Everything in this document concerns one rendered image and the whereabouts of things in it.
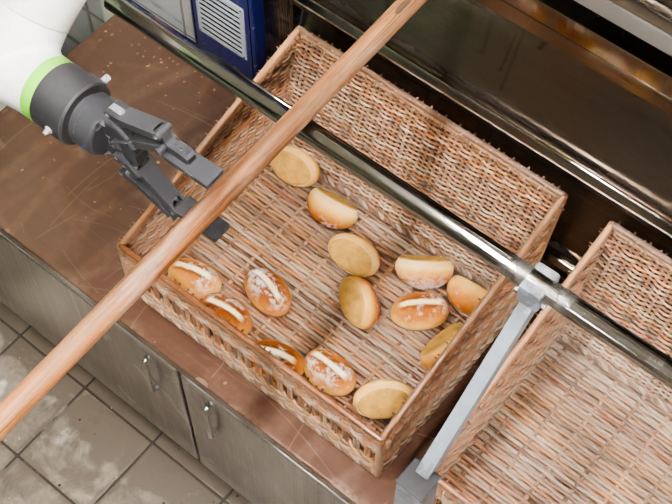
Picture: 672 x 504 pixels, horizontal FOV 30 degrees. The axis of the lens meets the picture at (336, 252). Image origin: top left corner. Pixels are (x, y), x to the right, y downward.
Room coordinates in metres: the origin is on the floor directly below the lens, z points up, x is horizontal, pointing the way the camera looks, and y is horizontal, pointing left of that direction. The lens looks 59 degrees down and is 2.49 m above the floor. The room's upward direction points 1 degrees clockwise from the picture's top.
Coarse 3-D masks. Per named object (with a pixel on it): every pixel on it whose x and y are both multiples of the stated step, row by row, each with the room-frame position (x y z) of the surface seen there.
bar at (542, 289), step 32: (128, 0) 1.17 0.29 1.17; (160, 32) 1.12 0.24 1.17; (192, 64) 1.07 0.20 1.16; (224, 64) 1.06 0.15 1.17; (256, 96) 1.01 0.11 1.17; (320, 128) 0.96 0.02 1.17; (352, 160) 0.91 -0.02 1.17; (384, 192) 0.87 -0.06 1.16; (416, 192) 0.86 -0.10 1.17; (448, 224) 0.82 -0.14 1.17; (480, 256) 0.78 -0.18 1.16; (512, 256) 0.77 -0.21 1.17; (544, 288) 0.73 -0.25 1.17; (512, 320) 0.71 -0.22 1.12; (576, 320) 0.69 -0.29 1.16; (608, 320) 0.69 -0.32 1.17; (640, 352) 0.65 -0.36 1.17; (480, 384) 0.66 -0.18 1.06; (448, 448) 0.60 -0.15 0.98; (416, 480) 0.57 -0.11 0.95
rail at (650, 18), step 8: (616, 0) 0.96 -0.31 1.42; (624, 0) 0.96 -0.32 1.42; (632, 0) 0.96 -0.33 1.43; (640, 0) 0.95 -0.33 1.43; (648, 0) 0.96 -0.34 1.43; (656, 0) 0.96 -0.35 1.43; (624, 8) 0.96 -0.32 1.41; (632, 8) 0.95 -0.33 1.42; (640, 8) 0.95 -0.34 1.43; (648, 8) 0.94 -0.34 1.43; (656, 8) 0.94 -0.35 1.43; (664, 8) 0.94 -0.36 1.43; (640, 16) 0.94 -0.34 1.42; (648, 16) 0.94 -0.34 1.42; (656, 16) 0.94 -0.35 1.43; (664, 16) 0.93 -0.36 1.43; (656, 24) 0.93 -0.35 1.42; (664, 24) 0.93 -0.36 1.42
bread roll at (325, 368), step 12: (312, 360) 0.89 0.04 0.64; (324, 360) 0.88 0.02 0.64; (336, 360) 0.88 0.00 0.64; (312, 372) 0.87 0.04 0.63; (324, 372) 0.86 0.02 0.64; (336, 372) 0.86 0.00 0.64; (348, 372) 0.87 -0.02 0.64; (324, 384) 0.85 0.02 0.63; (336, 384) 0.85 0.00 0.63; (348, 384) 0.85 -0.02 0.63
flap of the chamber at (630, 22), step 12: (576, 0) 0.99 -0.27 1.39; (588, 0) 0.98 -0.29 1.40; (600, 0) 0.97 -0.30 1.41; (660, 0) 0.98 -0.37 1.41; (600, 12) 0.97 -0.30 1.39; (612, 12) 0.96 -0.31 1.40; (624, 12) 0.96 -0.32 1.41; (624, 24) 0.95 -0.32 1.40; (636, 24) 0.94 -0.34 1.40; (648, 24) 0.94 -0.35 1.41; (648, 36) 0.93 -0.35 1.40; (660, 36) 0.92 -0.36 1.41; (660, 48) 0.92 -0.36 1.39
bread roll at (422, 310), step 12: (408, 300) 1.00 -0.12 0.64; (420, 300) 1.00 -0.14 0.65; (432, 300) 1.00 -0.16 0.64; (444, 300) 1.01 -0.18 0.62; (396, 312) 0.98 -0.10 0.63; (408, 312) 0.98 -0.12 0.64; (420, 312) 0.98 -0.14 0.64; (432, 312) 0.98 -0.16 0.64; (444, 312) 0.99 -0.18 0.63; (408, 324) 0.97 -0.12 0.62; (420, 324) 0.96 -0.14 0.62; (432, 324) 0.97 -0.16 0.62
